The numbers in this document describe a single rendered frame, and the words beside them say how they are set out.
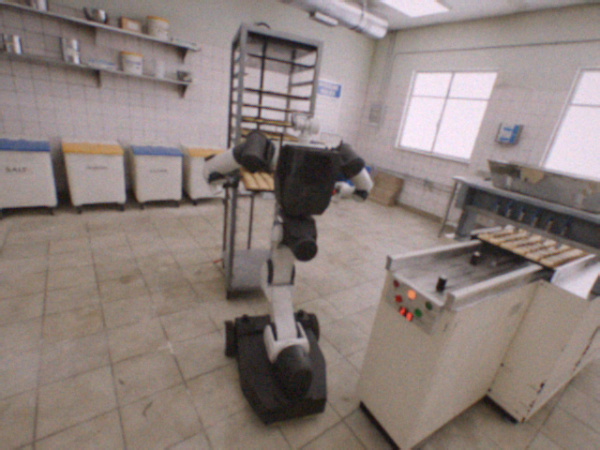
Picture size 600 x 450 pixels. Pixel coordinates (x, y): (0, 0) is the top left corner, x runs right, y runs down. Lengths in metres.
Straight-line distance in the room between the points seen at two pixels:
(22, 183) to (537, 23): 6.17
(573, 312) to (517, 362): 0.39
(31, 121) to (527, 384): 4.96
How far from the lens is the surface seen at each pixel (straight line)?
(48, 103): 4.65
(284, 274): 1.70
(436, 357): 1.35
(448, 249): 1.63
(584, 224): 1.83
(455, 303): 1.20
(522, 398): 2.09
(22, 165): 4.10
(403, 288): 1.30
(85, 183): 4.13
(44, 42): 4.65
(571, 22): 5.29
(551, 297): 1.84
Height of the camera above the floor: 1.42
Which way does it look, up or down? 21 degrees down
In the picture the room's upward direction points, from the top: 8 degrees clockwise
